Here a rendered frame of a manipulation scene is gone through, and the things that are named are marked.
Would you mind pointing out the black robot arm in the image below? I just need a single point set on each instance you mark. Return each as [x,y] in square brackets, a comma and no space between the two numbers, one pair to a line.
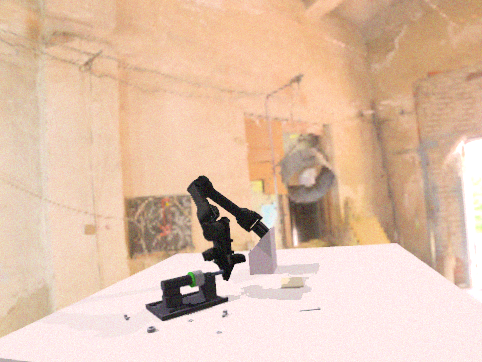
[207,214]

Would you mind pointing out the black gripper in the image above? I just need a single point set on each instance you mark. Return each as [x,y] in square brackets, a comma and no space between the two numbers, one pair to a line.
[227,263]

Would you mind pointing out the green spacer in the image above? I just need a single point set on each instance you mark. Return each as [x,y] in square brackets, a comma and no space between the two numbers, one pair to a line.
[194,280]

